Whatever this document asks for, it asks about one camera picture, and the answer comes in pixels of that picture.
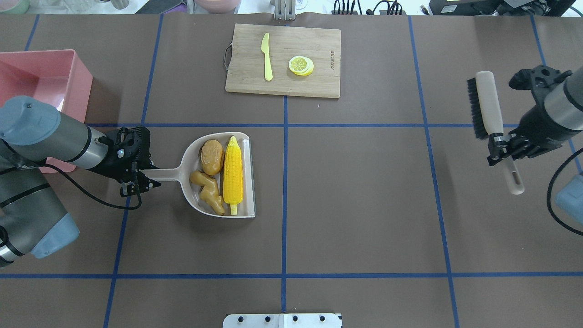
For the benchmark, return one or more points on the pink plastic bin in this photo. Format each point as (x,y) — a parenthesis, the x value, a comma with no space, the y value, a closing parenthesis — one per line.
(44,99)

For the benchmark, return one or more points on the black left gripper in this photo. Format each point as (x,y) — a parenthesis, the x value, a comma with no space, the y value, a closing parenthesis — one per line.
(110,165)

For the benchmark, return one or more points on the yellow toy corn cob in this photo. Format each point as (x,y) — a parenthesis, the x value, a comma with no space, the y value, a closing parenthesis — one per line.
(232,176)

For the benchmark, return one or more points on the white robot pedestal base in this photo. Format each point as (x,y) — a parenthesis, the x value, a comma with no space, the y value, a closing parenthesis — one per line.
(283,320)

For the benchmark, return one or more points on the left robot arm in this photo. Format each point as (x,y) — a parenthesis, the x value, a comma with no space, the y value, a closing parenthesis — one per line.
(34,221)

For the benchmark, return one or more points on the yellow plastic toy knife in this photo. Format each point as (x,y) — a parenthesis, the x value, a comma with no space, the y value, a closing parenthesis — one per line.
(265,49)

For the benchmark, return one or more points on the tan toy ginger root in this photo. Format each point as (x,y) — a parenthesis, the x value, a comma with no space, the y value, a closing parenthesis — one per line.
(209,193)

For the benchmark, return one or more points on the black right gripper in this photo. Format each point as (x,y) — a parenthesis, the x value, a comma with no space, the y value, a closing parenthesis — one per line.
(538,128)

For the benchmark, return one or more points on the beige hand brush black bristles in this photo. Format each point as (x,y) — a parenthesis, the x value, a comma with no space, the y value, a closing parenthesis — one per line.
(487,119)

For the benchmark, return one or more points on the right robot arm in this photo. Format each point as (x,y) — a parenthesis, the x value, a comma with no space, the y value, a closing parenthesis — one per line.
(555,117)

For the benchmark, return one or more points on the brown toy potato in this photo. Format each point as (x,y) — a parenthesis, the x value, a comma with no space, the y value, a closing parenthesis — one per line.
(212,157)

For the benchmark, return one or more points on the beige plastic dustpan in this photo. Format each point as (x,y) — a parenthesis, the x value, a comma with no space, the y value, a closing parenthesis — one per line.
(216,175)

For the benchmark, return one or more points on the yellow toy lemon slices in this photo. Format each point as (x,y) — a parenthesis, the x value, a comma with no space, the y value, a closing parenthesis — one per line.
(301,65)

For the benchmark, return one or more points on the bamboo cutting board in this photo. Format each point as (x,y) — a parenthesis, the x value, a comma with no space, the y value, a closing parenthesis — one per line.
(245,73)

